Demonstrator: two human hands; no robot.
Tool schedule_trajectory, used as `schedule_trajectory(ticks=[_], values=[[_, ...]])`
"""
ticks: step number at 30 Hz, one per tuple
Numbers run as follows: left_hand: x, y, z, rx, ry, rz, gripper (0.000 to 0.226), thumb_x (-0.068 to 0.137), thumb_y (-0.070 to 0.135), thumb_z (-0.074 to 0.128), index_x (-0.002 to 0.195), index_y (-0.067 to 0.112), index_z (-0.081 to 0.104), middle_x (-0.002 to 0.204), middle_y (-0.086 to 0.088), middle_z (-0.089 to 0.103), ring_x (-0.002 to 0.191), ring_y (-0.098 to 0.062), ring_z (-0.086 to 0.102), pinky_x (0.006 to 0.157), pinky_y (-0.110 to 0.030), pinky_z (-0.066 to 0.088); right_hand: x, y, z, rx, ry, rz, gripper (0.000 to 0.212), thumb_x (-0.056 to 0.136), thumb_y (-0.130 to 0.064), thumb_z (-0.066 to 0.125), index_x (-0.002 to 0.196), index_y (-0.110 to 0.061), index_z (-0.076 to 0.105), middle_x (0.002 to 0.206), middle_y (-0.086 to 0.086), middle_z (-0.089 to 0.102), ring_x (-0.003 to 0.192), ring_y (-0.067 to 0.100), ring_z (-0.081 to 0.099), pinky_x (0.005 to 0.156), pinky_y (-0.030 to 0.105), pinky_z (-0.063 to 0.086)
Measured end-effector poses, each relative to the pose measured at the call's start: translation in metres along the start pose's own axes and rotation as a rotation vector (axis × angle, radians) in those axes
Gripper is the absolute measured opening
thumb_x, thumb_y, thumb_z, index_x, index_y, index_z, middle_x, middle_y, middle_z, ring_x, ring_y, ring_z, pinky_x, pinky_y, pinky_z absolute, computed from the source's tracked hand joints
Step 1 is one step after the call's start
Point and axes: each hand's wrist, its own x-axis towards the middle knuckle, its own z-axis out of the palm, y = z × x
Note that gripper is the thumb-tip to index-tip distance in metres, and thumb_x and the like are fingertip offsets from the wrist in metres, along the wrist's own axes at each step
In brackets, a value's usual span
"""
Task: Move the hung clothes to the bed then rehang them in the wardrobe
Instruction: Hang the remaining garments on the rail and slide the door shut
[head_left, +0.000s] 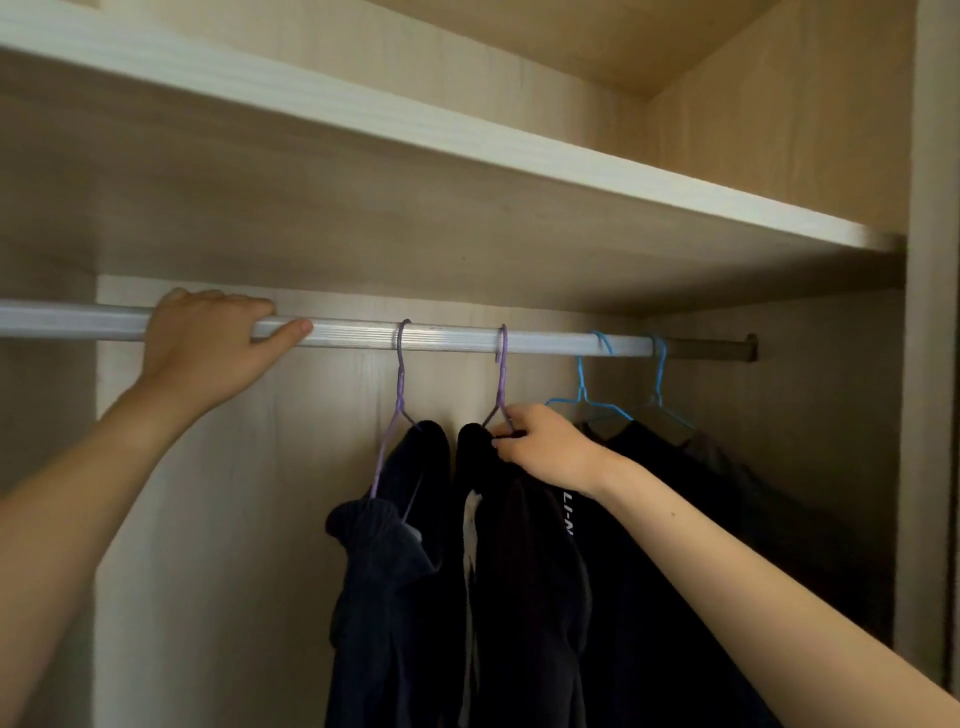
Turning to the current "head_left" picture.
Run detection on person's left hand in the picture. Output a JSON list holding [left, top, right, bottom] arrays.
[[138, 287, 315, 421]]

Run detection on person's right hand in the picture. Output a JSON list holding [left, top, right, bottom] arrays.
[[488, 403, 613, 500]]

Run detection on blue wire hanger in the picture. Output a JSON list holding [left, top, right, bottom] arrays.
[[543, 332, 635, 425], [641, 335, 699, 433]]

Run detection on purple wire hanger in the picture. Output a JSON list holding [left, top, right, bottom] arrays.
[[367, 318, 425, 526], [479, 323, 519, 436]]

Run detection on black long pants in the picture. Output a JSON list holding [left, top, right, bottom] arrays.
[[452, 422, 594, 728]]

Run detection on black Li-Ning t-shirt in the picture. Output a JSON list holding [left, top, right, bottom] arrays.
[[558, 419, 785, 728]]

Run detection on grey-brown t-shirt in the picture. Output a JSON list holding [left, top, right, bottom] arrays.
[[678, 427, 898, 646]]

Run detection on person's right forearm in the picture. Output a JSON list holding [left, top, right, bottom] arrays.
[[588, 453, 960, 728]]

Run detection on person's left forearm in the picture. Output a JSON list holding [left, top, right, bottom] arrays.
[[0, 374, 204, 728]]

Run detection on white wardrobe shelf board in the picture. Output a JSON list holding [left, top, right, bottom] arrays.
[[0, 0, 907, 253]]

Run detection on metal closet rod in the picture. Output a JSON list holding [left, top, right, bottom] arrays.
[[0, 298, 760, 364]]

